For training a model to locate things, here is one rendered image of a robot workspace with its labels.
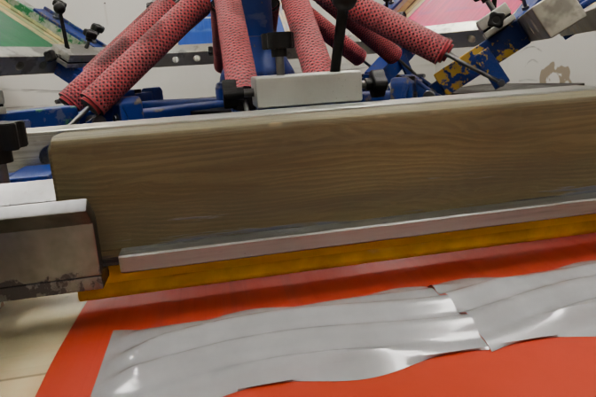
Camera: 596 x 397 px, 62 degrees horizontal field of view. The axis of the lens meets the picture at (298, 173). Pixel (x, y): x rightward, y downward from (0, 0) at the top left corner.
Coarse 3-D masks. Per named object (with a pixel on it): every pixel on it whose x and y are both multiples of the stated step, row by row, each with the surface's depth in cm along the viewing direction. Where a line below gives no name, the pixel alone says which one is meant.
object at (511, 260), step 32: (448, 256) 34; (480, 256) 34; (512, 256) 33; (544, 256) 33; (576, 256) 33; (512, 352) 23; (544, 352) 23; (576, 352) 23; (544, 384) 21; (576, 384) 20
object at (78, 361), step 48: (192, 288) 32; (240, 288) 31; (288, 288) 31; (336, 288) 30; (384, 288) 30; (96, 336) 27; (48, 384) 23; (288, 384) 22; (336, 384) 21; (384, 384) 21; (432, 384) 21; (480, 384) 21
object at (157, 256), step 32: (320, 224) 30; (352, 224) 30; (384, 224) 29; (416, 224) 30; (448, 224) 30; (480, 224) 30; (128, 256) 27; (160, 256) 27; (192, 256) 28; (224, 256) 28
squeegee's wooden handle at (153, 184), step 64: (128, 128) 28; (192, 128) 28; (256, 128) 28; (320, 128) 29; (384, 128) 29; (448, 128) 30; (512, 128) 31; (576, 128) 32; (64, 192) 27; (128, 192) 27; (192, 192) 28; (256, 192) 29; (320, 192) 30; (384, 192) 30; (448, 192) 31; (512, 192) 32; (576, 192) 33
